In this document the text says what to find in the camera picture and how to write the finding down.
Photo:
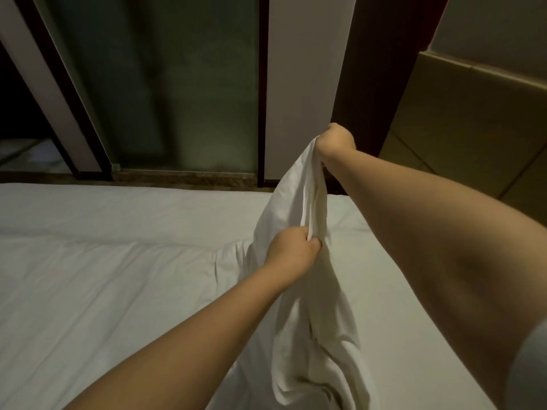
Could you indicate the person's right hand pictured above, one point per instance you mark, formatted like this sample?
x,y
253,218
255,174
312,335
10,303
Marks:
x,y
335,142

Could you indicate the white bed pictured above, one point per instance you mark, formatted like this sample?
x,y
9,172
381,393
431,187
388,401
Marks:
x,y
128,213

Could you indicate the person's left forearm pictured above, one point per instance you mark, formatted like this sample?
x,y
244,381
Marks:
x,y
188,354

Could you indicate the person's right forearm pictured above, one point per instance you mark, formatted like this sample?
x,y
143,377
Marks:
x,y
444,243

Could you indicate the white duvet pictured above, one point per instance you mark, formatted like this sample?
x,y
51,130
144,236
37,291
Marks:
x,y
94,303

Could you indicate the tan padded headboard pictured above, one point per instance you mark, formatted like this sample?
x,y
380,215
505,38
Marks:
x,y
479,123

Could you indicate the person's white printed shirt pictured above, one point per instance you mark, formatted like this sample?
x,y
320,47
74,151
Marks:
x,y
528,371

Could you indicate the person's left hand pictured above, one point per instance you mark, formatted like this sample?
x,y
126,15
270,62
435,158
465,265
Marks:
x,y
292,252

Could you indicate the dark wooden wall panel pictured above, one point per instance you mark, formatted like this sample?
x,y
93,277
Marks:
x,y
385,55

